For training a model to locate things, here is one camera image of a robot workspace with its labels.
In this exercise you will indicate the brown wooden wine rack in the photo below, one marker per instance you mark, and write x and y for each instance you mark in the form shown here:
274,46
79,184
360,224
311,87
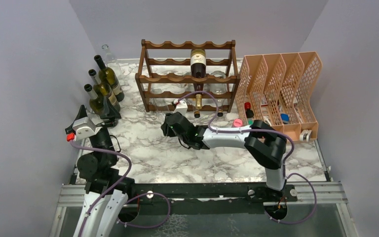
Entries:
145,77

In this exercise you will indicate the green wine bottle cream label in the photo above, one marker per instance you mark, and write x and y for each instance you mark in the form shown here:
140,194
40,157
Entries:
108,75

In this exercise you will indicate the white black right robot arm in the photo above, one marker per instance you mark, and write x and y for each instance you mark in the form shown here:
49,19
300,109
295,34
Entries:
266,145

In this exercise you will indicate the aluminium frame rail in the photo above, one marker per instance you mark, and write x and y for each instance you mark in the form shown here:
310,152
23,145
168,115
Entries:
320,210

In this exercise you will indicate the dark bottle gold foil neck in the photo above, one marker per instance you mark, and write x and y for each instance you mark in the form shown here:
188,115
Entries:
198,70

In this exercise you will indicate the clear glass bottle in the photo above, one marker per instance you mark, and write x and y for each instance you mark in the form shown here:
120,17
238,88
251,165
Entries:
111,60

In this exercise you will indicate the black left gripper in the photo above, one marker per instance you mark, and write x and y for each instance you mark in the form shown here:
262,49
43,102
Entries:
111,113

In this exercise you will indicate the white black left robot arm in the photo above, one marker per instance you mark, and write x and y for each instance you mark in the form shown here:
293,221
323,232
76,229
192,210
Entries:
106,191

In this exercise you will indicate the clear bottle in lower rack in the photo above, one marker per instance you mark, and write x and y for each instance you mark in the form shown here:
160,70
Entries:
218,89

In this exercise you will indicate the green wine bottle white label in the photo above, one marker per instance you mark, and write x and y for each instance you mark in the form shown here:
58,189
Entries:
103,89

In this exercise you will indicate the red black stamp in organizer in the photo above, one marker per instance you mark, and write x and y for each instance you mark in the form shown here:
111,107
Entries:
248,110

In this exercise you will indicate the pink capped small bottle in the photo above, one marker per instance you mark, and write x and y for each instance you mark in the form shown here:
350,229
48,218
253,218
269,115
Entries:
237,123

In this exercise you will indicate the orange plastic file organizer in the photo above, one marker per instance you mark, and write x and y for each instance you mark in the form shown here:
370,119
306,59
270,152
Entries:
279,87

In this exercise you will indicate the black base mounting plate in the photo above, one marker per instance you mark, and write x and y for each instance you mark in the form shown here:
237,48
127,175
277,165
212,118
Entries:
206,198

